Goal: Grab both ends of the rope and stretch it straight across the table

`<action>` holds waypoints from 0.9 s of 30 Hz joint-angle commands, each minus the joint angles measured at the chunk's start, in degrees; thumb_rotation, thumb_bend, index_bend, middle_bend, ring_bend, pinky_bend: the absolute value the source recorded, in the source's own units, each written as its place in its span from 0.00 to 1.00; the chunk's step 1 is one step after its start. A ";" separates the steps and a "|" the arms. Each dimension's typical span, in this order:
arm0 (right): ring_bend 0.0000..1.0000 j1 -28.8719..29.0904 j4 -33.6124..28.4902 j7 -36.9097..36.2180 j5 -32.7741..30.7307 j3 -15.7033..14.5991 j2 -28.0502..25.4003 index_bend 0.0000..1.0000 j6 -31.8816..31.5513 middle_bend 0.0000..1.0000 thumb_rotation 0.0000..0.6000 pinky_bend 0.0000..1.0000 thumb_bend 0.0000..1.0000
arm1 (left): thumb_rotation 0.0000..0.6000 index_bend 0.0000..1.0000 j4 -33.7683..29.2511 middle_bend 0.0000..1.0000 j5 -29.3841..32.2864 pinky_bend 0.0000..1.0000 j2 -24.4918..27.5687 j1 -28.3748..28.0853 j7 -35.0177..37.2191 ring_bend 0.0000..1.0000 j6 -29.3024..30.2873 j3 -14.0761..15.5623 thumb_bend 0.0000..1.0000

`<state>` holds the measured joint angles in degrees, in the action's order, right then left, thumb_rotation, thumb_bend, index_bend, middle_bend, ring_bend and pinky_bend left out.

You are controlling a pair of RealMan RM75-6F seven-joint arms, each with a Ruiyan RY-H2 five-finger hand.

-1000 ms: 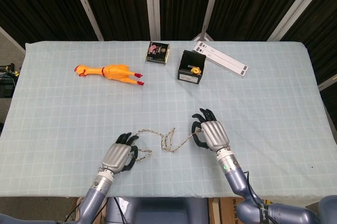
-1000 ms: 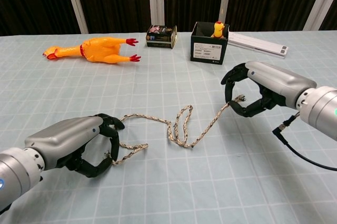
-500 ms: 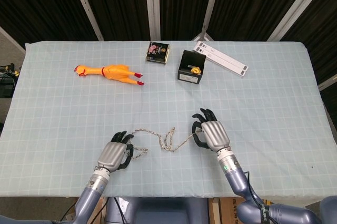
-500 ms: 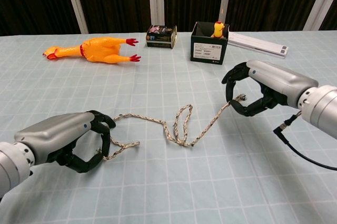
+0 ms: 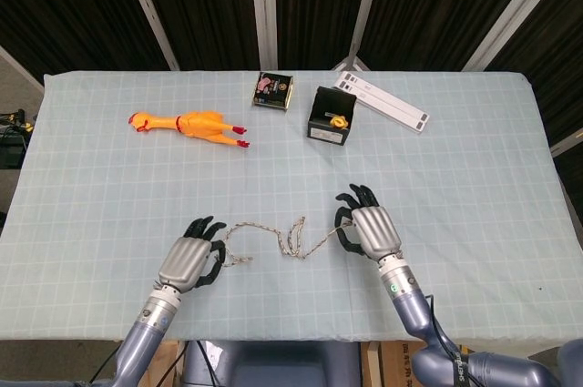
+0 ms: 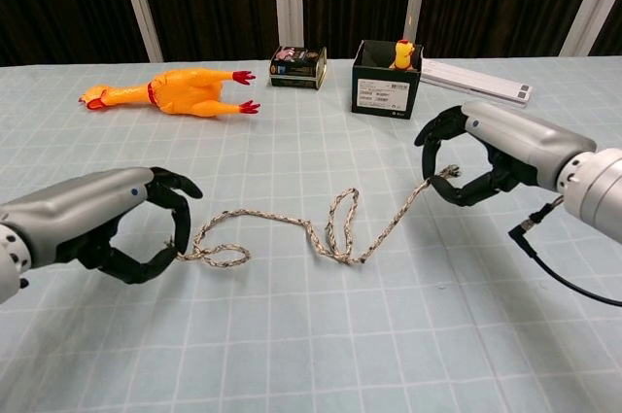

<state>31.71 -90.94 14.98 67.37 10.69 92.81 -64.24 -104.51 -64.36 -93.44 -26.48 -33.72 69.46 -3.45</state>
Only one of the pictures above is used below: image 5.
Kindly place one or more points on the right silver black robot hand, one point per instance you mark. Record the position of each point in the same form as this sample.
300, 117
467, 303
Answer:
375, 230

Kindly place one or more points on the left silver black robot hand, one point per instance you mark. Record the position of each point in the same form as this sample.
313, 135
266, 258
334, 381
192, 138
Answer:
184, 261

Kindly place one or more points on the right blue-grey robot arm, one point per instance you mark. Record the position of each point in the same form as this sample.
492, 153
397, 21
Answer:
410, 309

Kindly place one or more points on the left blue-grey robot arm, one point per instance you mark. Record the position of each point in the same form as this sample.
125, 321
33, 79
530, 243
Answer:
146, 337

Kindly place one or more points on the light blue checked tablecloth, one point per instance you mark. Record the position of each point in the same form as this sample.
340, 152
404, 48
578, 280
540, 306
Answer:
136, 186

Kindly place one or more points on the light wooden board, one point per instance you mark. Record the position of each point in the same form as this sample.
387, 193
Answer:
172, 365

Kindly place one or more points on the black open cardboard box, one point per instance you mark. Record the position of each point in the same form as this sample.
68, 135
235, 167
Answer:
325, 134

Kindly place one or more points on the small yellow chicken toy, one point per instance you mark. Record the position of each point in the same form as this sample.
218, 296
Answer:
338, 122

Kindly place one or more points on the long flat white box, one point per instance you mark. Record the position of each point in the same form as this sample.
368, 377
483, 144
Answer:
391, 104

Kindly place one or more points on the brown cardboard box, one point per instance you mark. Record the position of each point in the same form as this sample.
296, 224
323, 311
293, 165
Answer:
391, 364

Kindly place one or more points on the large yellow rubber chicken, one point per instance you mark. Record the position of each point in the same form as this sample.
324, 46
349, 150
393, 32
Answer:
200, 125

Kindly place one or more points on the blue-grey robot torso base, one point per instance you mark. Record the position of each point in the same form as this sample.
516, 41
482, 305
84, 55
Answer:
282, 364

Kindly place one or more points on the black luncheon meat tin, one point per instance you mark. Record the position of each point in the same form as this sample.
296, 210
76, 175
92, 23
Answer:
272, 88

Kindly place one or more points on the black yellow equipment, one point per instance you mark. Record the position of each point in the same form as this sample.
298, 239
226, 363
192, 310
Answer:
11, 150

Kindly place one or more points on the black backdrop curtain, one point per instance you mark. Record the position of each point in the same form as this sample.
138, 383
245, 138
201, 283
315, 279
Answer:
205, 4

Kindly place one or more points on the white metal frame beam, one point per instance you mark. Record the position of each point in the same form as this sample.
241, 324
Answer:
567, 141
20, 68

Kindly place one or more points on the white metal frame post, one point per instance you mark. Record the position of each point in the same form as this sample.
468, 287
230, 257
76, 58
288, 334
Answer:
368, 9
146, 7
264, 9
514, 9

